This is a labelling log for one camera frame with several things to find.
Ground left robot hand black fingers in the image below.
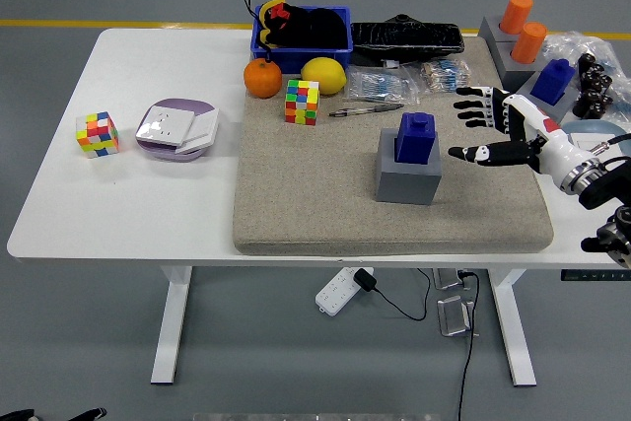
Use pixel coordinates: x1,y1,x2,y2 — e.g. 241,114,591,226
0,407,108,421

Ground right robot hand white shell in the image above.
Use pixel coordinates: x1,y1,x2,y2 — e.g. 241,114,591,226
447,86,593,181

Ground blue seal stamp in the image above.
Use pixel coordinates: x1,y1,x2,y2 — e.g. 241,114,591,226
392,111,441,166
529,58,577,106

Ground grey cube seal holder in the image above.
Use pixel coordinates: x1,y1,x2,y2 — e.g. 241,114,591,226
516,71,581,122
375,127,443,206

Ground light blue plate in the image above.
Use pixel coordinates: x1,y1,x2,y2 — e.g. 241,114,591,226
561,119,631,156

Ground grey cube stamp holder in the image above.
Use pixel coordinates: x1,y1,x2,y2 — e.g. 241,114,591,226
478,15,519,47
492,38,548,92

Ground orange cylinder stamp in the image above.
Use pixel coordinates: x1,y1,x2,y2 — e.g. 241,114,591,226
510,22,548,65
500,0,534,35

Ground crumpled clear plastic bag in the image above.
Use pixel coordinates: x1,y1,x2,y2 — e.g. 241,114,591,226
541,30,631,126

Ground clear bag of resistors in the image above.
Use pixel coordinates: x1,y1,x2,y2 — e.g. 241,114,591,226
403,58,475,96
343,67,421,106

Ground white table leg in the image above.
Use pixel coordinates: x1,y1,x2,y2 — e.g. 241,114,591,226
150,266,193,386
487,268,537,387

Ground black table control panel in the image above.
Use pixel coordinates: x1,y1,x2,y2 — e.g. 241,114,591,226
560,269,631,283

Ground black plastic-wrapped bar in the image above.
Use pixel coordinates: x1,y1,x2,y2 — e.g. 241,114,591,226
349,13,466,67

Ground grey ballpoint pen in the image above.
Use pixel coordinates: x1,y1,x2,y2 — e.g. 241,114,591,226
328,102,405,119

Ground yellow lemon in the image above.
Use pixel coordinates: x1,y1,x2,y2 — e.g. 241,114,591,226
300,56,348,96

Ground black power adapter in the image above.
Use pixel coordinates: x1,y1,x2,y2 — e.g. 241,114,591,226
353,267,379,293

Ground grey-brown mat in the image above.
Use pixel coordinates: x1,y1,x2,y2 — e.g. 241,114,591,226
231,35,554,257

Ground colourful puzzle cube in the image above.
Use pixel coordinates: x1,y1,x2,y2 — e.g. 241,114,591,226
75,110,121,160
284,78,321,127

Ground white power strip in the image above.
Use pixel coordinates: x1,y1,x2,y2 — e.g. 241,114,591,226
315,266,366,317

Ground blue plastic bin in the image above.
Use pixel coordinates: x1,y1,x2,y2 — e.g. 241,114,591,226
249,5,354,77

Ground orange fruit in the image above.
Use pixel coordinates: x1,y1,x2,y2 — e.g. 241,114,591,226
243,57,284,100

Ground purple plate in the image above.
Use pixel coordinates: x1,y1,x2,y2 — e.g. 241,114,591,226
135,98,220,163

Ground white wall switch panel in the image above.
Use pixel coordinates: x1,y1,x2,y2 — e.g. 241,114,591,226
175,107,221,155
571,132,623,154

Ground clear metal floor bracket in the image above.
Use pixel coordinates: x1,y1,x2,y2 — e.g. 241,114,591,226
432,267,467,292
437,295,477,339

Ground thin black adapter cord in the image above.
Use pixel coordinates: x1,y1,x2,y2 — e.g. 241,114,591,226
372,267,433,322

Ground long black power cable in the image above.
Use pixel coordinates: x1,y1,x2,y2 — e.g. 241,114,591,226
456,270,482,421

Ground white wall socket panel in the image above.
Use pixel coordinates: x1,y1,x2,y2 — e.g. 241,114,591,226
136,105,196,149

